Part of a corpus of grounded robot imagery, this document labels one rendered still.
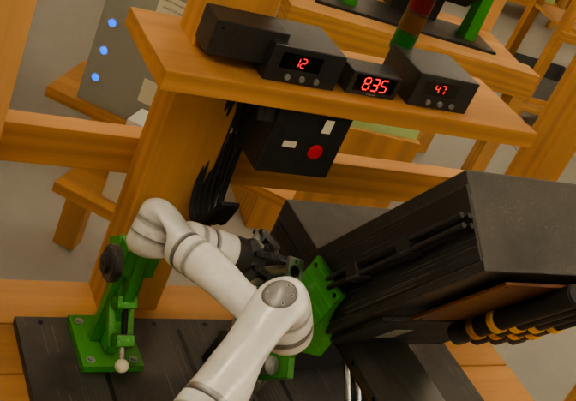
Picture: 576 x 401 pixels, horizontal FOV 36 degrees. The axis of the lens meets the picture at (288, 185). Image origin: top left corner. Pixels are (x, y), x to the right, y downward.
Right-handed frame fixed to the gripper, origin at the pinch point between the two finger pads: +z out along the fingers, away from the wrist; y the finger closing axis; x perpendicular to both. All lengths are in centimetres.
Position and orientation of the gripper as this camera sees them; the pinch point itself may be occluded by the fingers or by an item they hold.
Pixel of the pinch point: (282, 271)
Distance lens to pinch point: 176.0
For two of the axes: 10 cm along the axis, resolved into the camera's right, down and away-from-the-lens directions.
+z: 7.2, 3.0, 6.2
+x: -6.7, 0.9, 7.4
